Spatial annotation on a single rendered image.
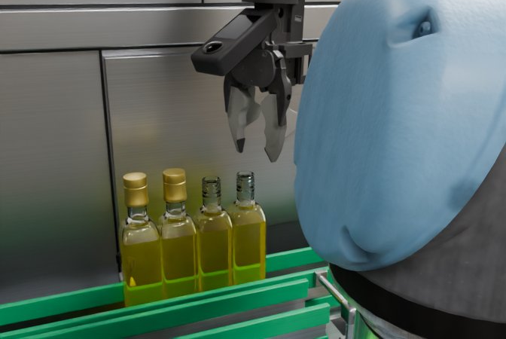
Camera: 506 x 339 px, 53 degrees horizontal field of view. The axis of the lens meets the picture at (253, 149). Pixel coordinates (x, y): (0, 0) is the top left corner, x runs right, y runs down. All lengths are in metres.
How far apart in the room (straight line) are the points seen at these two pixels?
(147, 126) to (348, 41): 0.70
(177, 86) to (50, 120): 0.21
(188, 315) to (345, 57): 0.67
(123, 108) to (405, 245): 0.73
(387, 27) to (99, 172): 0.79
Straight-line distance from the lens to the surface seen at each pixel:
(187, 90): 0.88
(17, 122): 0.90
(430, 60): 0.16
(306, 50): 0.68
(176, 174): 0.77
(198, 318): 0.84
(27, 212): 0.95
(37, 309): 0.90
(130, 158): 0.89
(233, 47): 0.59
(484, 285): 0.20
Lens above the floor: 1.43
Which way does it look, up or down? 18 degrees down
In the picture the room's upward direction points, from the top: straight up
